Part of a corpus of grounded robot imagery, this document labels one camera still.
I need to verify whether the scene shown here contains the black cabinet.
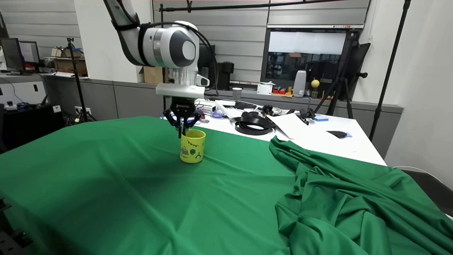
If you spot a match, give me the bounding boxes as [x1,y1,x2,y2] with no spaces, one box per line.
[0,102,67,153]

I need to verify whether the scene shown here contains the black computer mouse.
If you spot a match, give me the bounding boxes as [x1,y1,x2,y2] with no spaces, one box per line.
[327,129,353,140]

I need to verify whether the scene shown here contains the black overhead bar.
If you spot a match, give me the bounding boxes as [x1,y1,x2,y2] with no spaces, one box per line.
[157,0,346,14]

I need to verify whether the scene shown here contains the flat green table cloth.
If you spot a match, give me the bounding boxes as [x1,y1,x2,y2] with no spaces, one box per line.
[0,115,303,255]

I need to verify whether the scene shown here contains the small cardboard box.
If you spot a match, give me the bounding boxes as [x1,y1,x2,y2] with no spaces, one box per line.
[140,65,164,86]

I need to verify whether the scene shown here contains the yellow printed mug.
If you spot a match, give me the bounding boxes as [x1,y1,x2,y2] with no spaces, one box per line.
[179,128,208,166]

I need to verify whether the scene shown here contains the brown cardboard box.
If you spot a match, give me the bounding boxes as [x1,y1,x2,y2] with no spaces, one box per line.
[53,55,89,78]

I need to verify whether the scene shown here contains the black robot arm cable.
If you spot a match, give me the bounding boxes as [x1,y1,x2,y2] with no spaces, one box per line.
[188,20,221,96]

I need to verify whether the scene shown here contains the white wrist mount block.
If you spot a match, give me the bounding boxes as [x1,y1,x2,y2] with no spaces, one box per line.
[154,72,211,101]

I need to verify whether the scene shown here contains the crumpled green cloth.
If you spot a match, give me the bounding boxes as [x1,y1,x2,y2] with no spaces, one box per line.
[268,135,453,255]

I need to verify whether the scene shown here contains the thin black pole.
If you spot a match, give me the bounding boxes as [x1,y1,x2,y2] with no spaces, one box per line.
[367,0,414,143]

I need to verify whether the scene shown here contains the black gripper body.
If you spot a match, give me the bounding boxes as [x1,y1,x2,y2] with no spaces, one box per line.
[169,96,198,119]

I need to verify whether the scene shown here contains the small white box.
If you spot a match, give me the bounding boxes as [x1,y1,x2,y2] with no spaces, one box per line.
[256,81,276,96]

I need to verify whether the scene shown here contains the yellow ball microphone stand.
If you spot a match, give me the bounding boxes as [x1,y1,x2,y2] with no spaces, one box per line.
[299,78,323,122]

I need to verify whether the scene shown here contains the black upright box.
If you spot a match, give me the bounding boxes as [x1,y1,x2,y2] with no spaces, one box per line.
[217,61,237,92]

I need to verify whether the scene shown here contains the black camera tripod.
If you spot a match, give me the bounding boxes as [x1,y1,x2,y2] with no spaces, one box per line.
[313,28,372,119]

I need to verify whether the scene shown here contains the slim black tripod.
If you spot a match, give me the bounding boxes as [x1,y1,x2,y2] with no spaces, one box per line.
[64,35,98,125]

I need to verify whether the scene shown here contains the white upright speaker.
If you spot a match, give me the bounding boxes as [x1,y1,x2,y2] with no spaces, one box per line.
[292,69,309,99]

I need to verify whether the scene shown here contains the black coiled cable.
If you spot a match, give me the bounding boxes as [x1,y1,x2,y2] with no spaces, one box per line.
[234,109,276,137]

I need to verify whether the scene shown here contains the orange small items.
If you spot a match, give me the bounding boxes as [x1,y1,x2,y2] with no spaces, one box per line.
[273,85,295,96]

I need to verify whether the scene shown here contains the black computer monitor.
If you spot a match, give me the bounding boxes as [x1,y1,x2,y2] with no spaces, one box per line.
[0,35,43,75]

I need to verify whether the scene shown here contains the grey counter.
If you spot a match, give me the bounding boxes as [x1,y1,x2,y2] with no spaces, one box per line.
[41,75,405,160]

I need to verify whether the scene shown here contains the black chair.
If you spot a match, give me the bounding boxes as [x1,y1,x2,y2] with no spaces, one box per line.
[401,166,453,217]

